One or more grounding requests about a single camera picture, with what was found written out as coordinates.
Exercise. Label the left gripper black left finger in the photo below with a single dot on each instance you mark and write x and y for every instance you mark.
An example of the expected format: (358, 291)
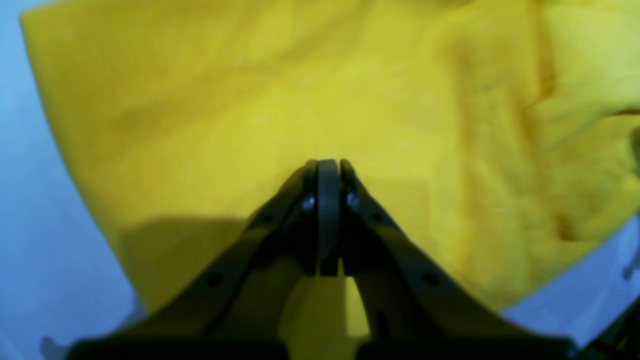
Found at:
(233, 309)

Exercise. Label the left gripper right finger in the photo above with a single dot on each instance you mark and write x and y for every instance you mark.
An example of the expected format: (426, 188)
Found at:
(414, 309)

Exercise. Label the yellow T-shirt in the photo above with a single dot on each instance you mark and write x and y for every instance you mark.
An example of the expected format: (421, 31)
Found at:
(502, 137)

